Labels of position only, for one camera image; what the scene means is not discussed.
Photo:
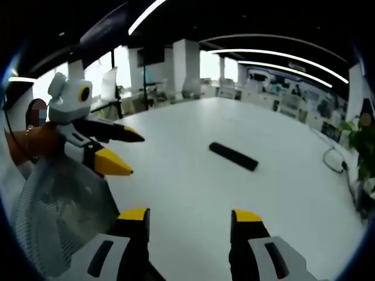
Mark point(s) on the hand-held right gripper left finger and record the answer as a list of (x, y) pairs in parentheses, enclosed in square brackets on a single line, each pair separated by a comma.
[(115, 251)]

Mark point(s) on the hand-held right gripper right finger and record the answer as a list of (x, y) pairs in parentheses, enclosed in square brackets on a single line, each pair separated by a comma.
[(263, 251)]

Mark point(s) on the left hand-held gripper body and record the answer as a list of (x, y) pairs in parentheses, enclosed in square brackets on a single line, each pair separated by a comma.
[(68, 101)]

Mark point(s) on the black remote control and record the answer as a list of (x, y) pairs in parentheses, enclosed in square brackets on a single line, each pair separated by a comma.
[(233, 156)]

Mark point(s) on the white board panel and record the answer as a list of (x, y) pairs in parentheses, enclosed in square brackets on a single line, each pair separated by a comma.
[(109, 82)]

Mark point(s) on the black tripod stand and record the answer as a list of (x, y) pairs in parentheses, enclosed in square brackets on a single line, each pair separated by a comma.
[(144, 87)]

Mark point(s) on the grey mesh office chair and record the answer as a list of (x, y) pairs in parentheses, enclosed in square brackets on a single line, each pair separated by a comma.
[(64, 213)]

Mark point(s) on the white square pillar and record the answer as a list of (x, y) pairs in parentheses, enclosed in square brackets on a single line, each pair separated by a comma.
[(186, 68)]

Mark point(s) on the long ceiling light strip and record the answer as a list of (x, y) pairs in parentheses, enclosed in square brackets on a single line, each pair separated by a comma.
[(146, 16), (278, 60), (285, 73)]

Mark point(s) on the green potted plant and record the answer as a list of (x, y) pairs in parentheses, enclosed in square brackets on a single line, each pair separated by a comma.
[(361, 143)]

